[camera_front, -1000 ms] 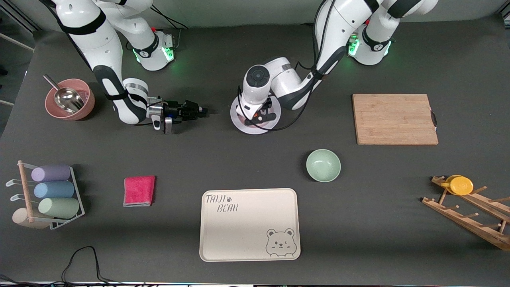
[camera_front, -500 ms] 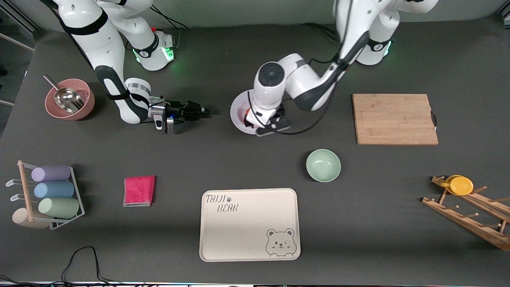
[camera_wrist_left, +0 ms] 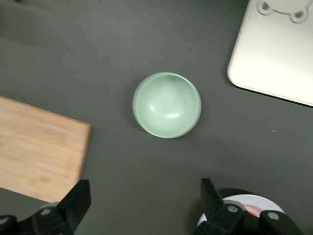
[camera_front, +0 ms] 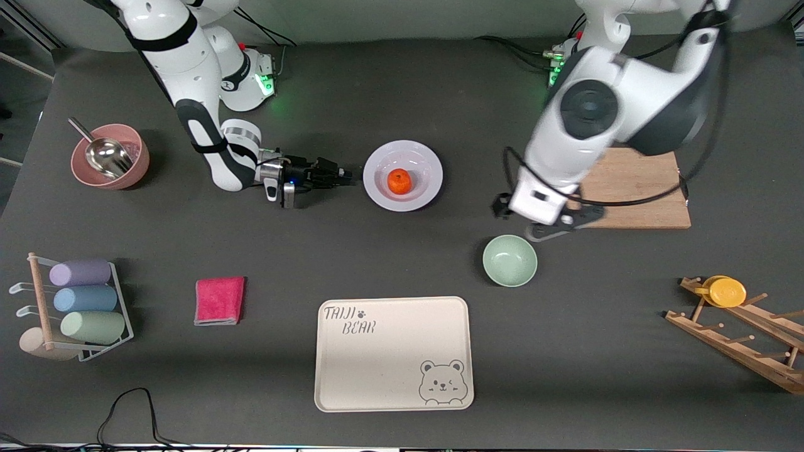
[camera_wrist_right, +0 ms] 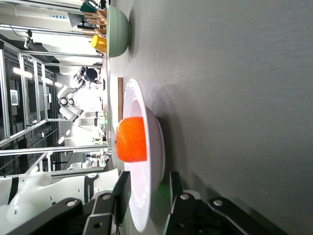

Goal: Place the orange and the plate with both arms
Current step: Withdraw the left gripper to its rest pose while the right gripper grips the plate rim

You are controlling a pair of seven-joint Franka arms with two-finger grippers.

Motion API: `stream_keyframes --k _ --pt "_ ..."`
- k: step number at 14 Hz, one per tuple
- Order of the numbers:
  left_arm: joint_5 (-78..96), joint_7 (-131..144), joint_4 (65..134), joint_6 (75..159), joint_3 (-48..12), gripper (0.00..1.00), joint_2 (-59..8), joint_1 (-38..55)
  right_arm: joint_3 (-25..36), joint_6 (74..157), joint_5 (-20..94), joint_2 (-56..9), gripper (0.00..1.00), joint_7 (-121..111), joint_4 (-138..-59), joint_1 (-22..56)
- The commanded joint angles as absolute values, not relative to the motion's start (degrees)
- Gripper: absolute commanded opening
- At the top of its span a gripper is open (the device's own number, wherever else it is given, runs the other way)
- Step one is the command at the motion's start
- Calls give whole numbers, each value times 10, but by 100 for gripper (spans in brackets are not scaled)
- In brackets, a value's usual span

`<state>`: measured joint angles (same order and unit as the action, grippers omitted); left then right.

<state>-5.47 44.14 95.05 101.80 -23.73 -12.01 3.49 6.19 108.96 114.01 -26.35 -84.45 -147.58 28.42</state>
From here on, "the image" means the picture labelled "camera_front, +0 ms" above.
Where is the black right arm base cable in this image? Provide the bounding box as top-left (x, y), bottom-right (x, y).
top-left (236, 8), bottom-right (297, 79)

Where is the black arm base cable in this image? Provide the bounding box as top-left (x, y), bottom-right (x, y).
top-left (236, 8), bottom-right (297, 79)
top-left (474, 36), bottom-right (561, 70)

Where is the metal scoop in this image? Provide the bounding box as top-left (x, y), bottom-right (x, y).
top-left (68, 117), bottom-right (134, 181)

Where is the yellow cup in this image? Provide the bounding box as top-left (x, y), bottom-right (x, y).
top-left (694, 276), bottom-right (747, 308)

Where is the black metal rail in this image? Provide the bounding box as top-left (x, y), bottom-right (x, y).
top-left (0, 11), bottom-right (65, 51)

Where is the white wire cup rack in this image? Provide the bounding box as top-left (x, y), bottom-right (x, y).
top-left (9, 252), bottom-right (134, 363)

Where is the black left arm base cable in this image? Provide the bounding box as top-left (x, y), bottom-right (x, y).
top-left (474, 36), bottom-right (561, 70)

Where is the wooden peg dish rack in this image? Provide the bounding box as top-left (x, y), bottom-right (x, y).
top-left (665, 276), bottom-right (804, 396)

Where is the wooden cutting board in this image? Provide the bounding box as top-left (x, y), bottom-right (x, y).
top-left (578, 148), bottom-right (692, 229)

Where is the beige bear print tray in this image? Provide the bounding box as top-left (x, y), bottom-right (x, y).
top-left (314, 296), bottom-right (474, 413)

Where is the blue cup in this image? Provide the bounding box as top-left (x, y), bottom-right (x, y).
top-left (53, 286), bottom-right (119, 313)

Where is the white round plate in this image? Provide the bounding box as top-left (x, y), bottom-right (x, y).
top-left (363, 140), bottom-right (443, 212)

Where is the pink folded cloth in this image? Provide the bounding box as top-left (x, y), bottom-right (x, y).
top-left (194, 277), bottom-right (246, 326)

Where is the wooden rack rod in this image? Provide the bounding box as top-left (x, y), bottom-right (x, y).
top-left (28, 252), bottom-right (55, 350)

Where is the beige cup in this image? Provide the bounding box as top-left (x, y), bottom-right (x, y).
top-left (19, 326), bottom-right (80, 362)

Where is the black cable at table edge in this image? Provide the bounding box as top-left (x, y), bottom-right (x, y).
top-left (0, 388), bottom-right (189, 452)

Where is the purple cup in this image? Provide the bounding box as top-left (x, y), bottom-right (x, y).
top-left (49, 259), bottom-right (112, 288)

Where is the pink bowl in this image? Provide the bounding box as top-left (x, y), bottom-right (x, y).
top-left (70, 124), bottom-right (151, 190)

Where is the light green bowl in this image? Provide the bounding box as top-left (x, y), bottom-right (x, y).
top-left (482, 235), bottom-right (538, 288)

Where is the green cup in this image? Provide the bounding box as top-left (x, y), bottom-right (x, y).
top-left (60, 311), bottom-right (126, 345)

